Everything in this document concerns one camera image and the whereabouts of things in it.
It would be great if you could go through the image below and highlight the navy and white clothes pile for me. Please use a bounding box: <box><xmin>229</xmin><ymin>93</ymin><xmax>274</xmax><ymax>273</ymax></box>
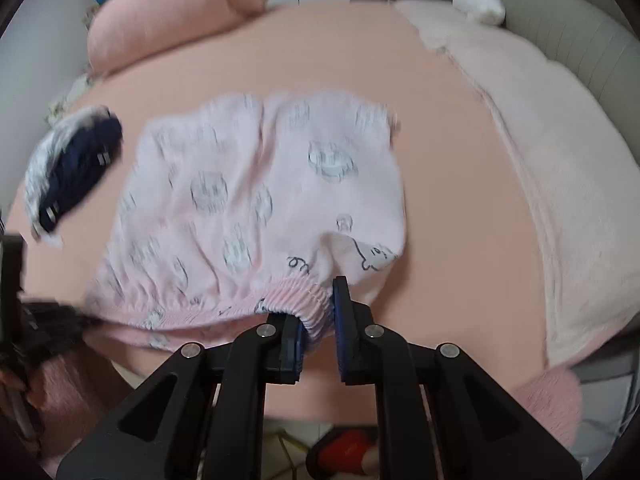
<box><xmin>24</xmin><ymin>107</ymin><xmax>111</xmax><ymax>250</ymax></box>

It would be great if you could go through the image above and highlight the white plush toy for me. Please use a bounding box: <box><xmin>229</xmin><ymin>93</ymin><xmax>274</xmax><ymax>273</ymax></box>
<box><xmin>452</xmin><ymin>0</ymin><xmax>506</xmax><ymax>25</ymax></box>

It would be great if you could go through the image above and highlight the red slipper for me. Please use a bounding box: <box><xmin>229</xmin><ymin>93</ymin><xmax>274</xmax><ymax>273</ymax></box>
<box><xmin>305</xmin><ymin>430</ymin><xmax>382</xmax><ymax>478</ymax></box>

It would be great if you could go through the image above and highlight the pink bed sheet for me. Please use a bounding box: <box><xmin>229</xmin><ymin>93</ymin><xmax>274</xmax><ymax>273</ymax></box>
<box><xmin>5</xmin><ymin>0</ymin><xmax>556</xmax><ymax>421</ymax></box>

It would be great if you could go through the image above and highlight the long pink pillow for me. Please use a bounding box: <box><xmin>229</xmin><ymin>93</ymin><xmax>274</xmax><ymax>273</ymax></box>
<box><xmin>87</xmin><ymin>0</ymin><xmax>271</xmax><ymax>77</ymax></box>

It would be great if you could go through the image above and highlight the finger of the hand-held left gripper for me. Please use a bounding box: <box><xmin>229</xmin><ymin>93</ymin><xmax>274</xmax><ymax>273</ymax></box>
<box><xmin>20</xmin><ymin>299</ymin><xmax>103</xmax><ymax>361</ymax></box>

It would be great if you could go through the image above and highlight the person's left forearm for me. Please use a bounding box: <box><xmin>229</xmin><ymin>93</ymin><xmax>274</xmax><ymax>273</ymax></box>
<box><xmin>27</xmin><ymin>342</ymin><xmax>138</xmax><ymax>466</ymax></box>

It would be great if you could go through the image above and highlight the floral printed cloth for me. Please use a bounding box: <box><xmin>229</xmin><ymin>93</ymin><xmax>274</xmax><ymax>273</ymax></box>
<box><xmin>45</xmin><ymin>72</ymin><xmax>97</xmax><ymax>126</ymax></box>

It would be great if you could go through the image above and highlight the light pink blanket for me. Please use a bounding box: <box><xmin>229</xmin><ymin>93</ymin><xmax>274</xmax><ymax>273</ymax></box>
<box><xmin>395</xmin><ymin>0</ymin><xmax>640</xmax><ymax>368</ymax></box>

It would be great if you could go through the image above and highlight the pink printed pajama garment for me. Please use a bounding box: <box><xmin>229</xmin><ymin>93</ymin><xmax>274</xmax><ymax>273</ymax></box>
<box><xmin>82</xmin><ymin>91</ymin><xmax>408</xmax><ymax>351</ymax></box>

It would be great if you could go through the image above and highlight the beige padded headboard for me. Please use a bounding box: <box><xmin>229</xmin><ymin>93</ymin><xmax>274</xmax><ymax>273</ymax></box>
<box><xmin>460</xmin><ymin>0</ymin><xmax>640</xmax><ymax>126</ymax></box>

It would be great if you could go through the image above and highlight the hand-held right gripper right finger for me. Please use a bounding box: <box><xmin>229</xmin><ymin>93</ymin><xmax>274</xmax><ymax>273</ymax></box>
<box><xmin>332</xmin><ymin>276</ymin><xmax>583</xmax><ymax>480</ymax></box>

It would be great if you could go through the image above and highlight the gold wire stand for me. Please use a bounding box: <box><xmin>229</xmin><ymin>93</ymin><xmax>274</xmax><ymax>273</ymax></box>
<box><xmin>277</xmin><ymin>427</ymin><xmax>313</xmax><ymax>480</ymax></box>

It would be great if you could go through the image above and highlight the pink fuzzy clothing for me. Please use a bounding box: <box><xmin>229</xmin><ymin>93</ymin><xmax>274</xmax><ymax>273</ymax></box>
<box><xmin>515</xmin><ymin>364</ymin><xmax>585</xmax><ymax>463</ymax></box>

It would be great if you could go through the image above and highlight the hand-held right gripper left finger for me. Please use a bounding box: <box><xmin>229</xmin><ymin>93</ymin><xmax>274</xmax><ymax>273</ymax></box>
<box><xmin>55</xmin><ymin>311</ymin><xmax>306</xmax><ymax>480</ymax></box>

